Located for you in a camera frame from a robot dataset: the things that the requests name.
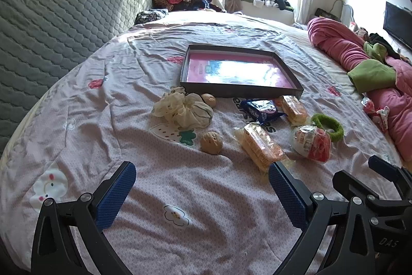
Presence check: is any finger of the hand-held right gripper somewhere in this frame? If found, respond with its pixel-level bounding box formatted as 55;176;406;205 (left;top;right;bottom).
333;170;380;201
368;155;412;198

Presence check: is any black television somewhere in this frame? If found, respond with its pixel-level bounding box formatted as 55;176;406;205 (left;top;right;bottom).
383;1;412;50

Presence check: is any red white candy wrapper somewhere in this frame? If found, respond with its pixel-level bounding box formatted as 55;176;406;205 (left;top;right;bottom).
361;97;391;131

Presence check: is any white red egg toy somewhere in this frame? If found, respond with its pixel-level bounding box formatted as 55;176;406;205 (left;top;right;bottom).
291;124;332;163

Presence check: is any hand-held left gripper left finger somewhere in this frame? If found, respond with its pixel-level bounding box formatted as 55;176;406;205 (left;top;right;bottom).
31;161;137;275

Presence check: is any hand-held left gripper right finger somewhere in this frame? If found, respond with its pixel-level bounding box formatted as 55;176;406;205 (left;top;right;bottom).
268;162;375;275

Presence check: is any green fuzzy scrunchie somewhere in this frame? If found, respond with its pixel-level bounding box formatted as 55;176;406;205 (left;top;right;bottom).
311;113;344;143

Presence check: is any shallow grey box tray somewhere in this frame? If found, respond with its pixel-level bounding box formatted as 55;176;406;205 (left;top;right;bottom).
179;44;304;100

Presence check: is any pink printed bedsheet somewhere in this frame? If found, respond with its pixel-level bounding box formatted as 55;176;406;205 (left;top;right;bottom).
0;10;404;275

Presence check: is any orange cracker packet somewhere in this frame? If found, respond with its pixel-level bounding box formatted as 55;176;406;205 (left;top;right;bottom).
278;95;310;126
233;122;289;173

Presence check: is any green cloth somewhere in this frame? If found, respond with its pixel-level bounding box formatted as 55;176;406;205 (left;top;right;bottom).
347;41;398;94

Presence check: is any cream sheer scrunchie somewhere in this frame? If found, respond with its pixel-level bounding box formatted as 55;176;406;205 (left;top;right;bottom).
152;86;214;129

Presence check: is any grey quilted headboard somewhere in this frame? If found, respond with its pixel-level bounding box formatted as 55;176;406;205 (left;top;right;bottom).
0;0;152;156

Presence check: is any dark floral cloth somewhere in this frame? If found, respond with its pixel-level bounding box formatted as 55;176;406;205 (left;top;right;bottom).
134;9;168;26

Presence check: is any pink quilt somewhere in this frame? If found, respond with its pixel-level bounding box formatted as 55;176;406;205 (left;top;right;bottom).
307;17;412;163

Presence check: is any dark clothes heap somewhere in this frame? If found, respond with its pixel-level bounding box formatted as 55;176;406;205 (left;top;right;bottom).
356;27;404;60

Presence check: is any blue cookie packet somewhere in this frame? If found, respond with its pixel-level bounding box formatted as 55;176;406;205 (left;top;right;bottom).
240;99;287;122

